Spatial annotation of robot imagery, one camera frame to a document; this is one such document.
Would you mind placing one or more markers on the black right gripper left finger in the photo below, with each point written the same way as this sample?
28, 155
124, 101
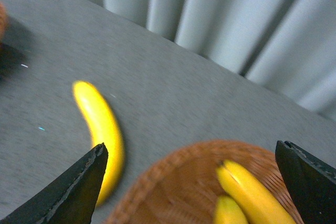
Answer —
71, 197

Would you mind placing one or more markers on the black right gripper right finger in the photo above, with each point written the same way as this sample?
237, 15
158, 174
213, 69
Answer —
309, 181

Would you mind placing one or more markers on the yellow banana in basket front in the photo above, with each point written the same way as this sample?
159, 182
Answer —
256, 201

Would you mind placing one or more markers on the yellow banana in basket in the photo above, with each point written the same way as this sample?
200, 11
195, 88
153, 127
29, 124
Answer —
256, 201
228, 211

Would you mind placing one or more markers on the long yellow banana on table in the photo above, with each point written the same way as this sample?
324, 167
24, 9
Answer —
104, 128

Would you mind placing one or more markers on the yellow banana in basket rear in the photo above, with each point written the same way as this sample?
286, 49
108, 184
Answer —
228, 211

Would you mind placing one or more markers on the brown wicker basket right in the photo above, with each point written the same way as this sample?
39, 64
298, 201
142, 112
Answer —
183, 187

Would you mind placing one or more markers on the brown wicker basket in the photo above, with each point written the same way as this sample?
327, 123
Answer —
3, 21
183, 187

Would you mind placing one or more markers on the grey-white curtain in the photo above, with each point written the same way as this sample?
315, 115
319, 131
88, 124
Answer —
287, 46

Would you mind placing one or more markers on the brown wicker basket left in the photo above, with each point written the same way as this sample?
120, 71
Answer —
3, 21

